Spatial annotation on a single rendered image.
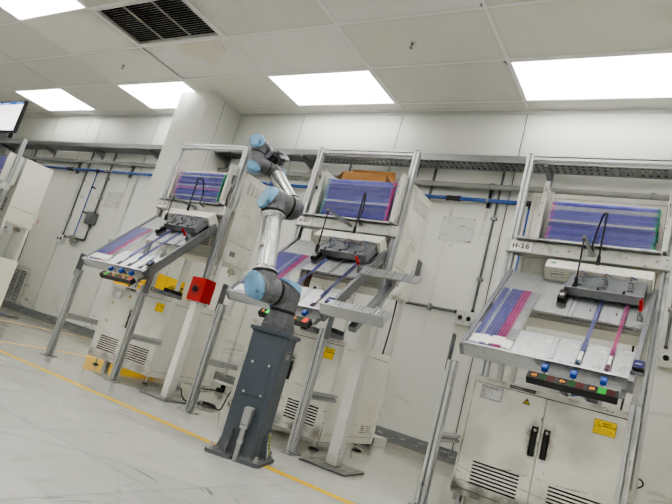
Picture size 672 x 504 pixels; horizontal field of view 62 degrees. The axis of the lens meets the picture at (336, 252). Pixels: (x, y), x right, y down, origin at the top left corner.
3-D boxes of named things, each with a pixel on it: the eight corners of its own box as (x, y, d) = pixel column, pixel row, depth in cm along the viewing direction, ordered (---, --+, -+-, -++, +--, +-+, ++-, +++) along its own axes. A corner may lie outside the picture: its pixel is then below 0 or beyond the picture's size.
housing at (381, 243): (382, 263, 346) (379, 242, 339) (317, 253, 372) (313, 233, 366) (388, 257, 351) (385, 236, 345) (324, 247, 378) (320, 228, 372)
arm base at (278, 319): (287, 333, 242) (294, 311, 244) (255, 325, 246) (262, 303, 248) (296, 337, 256) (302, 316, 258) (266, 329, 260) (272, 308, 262)
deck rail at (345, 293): (324, 321, 296) (322, 312, 293) (321, 321, 297) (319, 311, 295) (388, 259, 347) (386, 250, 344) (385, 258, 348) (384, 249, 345)
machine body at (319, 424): (316, 452, 306) (346, 341, 318) (223, 416, 344) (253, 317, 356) (369, 454, 359) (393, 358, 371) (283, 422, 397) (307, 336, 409)
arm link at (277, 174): (316, 213, 267) (286, 164, 303) (298, 204, 261) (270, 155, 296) (302, 231, 271) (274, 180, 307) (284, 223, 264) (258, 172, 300)
